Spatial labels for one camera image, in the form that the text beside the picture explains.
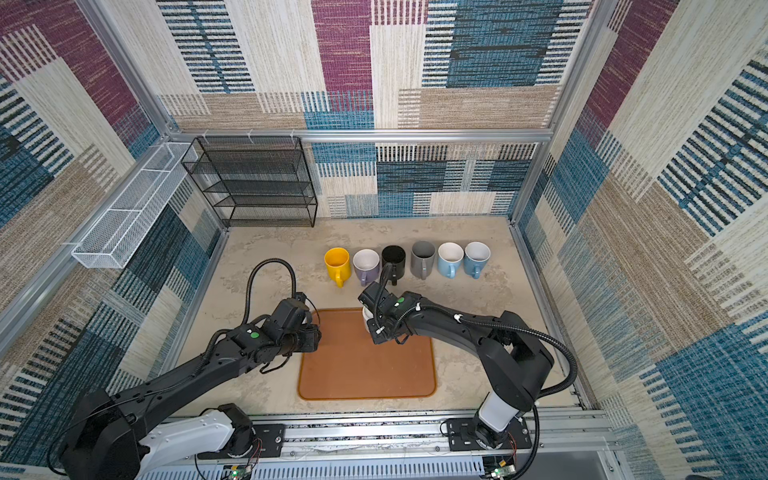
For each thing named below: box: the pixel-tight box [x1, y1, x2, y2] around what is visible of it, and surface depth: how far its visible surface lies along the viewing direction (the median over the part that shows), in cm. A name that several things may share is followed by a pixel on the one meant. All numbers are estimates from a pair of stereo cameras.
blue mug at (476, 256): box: [464, 241, 492, 279], surface depth 100 cm
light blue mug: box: [437, 242, 465, 279], surface depth 99 cm
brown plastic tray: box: [298, 308, 433, 400], surface depth 86 cm
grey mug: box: [410, 240, 437, 281], surface depth 100 cm
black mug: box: [382, 245, 407, 286], surface depth 101 cm
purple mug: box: [352, 248, 381, 286], surface depth 101 cm
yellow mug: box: [324, 247, 351, 288], surface depth 99 cm
